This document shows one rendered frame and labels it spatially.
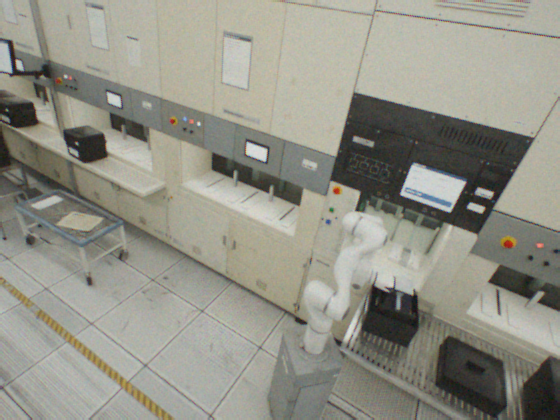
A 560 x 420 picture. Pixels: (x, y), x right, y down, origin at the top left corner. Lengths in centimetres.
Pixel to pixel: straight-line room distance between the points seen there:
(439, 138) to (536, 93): 41
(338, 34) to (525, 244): 146
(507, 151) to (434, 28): 68
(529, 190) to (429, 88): 70
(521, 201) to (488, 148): 32
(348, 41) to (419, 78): 42
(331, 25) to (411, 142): 75
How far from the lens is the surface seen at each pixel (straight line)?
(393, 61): 184
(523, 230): 202
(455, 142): 186
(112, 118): 421
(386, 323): 197
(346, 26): 191
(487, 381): 208
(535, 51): 182
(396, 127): 187
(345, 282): 153
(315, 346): 178
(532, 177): 194
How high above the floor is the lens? 227
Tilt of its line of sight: 32 degrees down
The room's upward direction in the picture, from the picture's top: 10 degrees clockwise
